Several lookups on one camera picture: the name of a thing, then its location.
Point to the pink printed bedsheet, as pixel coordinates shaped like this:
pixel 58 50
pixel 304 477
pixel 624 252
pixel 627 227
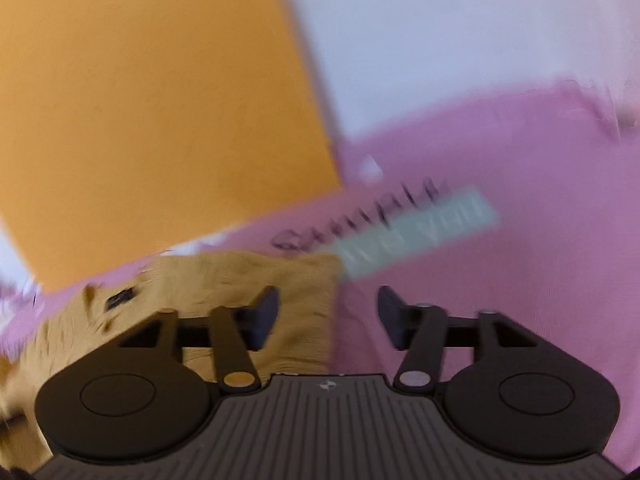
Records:
pixel 500 220

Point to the tan knitted sweater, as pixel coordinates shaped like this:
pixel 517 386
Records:
pixel 280 300

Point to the orange headboard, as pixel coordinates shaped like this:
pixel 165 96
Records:
pixel 150 110

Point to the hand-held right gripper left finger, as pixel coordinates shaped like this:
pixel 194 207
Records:
pixel 265 317

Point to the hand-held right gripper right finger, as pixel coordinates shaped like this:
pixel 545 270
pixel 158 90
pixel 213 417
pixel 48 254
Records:
pixel 392 317

